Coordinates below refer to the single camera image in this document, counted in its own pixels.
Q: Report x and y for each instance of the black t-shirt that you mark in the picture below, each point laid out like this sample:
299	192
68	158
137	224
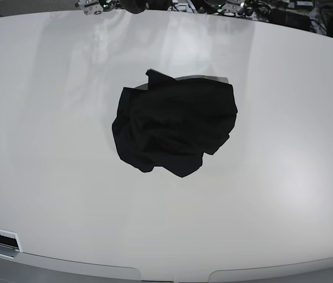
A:
172	122

